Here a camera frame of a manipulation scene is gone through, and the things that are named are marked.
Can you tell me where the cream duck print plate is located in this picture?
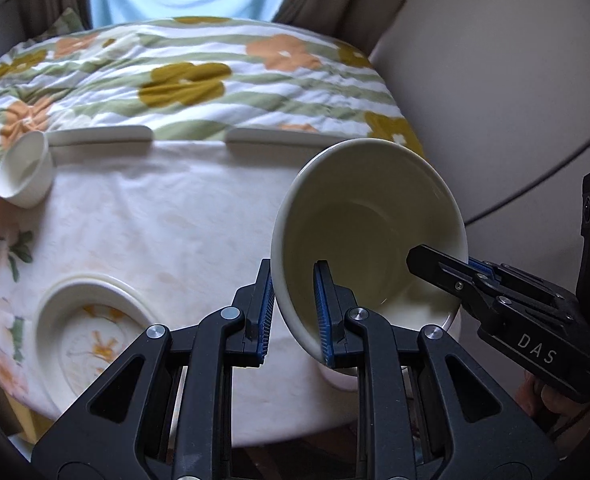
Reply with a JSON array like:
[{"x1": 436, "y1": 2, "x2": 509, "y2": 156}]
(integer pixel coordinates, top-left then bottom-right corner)
[{"x1": 30, "y1": 273, "x2": 160, "y2": 417}]

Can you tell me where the cream floral bowl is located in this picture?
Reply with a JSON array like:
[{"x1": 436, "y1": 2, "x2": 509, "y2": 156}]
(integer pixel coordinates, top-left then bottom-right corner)
[{"x1": 271, "y1": 138, "x2": 468, "y2": 392}]

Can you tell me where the white ribbed small bowl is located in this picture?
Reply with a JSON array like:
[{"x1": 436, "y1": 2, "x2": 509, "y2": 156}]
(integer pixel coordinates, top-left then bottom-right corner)
[{"x1": 0, "y1": 131, "x2": 55, "y2": 209}]

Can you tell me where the person right hand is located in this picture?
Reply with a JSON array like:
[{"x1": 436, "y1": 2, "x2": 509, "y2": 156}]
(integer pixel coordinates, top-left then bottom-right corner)
[{"x1": 515, "y1": 372, "x2": 590, "y2": 453}]

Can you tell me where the white floral tablecloth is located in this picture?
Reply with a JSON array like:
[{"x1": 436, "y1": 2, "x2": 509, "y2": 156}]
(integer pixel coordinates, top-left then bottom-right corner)
[{"x1": 0, "y1": 141, "x2": 358, "y2": 446}]

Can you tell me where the floral striped duvet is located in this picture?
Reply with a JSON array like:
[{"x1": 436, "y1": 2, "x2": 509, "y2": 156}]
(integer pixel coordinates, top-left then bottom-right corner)
[{"x1": 0, "y1": 15, "x2": 426, "y2": 261}]

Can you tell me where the black cable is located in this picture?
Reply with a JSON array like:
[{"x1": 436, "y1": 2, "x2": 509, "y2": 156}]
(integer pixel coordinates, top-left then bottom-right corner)
[{"x1": 464, "y1": 106, "x2": 590, "y2": 226}]

